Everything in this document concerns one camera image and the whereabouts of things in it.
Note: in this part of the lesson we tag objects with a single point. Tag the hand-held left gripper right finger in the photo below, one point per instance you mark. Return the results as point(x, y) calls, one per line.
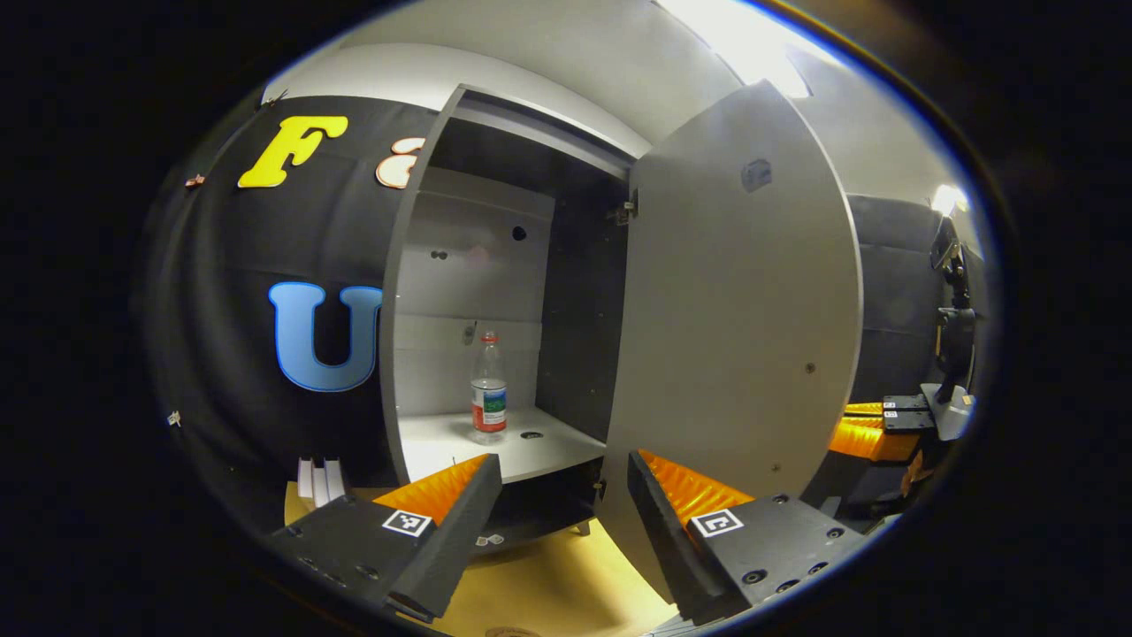
point(668, 540)

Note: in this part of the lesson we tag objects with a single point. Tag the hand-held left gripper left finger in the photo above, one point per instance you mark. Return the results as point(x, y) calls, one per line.
point(460, 548)

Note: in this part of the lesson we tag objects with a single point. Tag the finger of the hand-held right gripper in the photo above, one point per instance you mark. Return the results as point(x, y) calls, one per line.
point(906, 421)
point(904, 402)

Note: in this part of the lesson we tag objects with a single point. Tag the clear plastic bottle red cap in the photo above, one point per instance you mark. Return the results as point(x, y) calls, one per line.
point(488, 398)

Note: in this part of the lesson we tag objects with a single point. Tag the grey cabinet door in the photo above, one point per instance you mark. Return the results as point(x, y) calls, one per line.
point(734, 310)

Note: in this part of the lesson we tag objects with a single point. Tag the grey cabinet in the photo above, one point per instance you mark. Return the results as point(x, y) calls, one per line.
point(478, 265)

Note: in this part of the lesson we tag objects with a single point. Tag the metal door hinge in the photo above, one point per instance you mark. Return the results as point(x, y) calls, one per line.
point(626, 211)

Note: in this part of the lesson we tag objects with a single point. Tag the small ceiling light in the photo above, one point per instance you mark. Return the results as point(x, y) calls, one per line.
point(948, 200)

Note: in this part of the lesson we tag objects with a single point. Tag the long ceiling light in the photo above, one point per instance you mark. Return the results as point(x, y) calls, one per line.
point(752, 44)

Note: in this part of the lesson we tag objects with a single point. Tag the black clip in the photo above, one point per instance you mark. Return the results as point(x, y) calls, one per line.
point(275, 96)

